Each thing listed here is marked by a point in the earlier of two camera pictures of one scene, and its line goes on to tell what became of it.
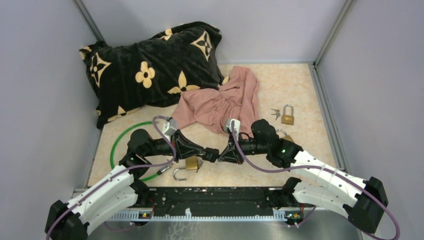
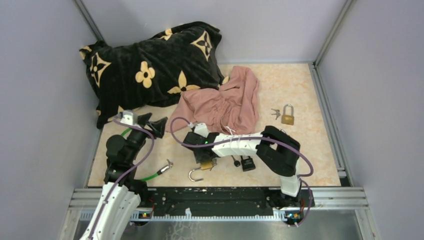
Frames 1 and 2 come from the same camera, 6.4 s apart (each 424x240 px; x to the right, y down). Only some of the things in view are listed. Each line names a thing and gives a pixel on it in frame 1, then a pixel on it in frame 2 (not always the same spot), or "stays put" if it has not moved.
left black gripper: (184, 147) to (158, 126)
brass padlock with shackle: (191, 163) to (205, 165)
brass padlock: (288, 119) stays put
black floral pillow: (155, 71) stays put
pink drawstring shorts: (237, 98) stays put
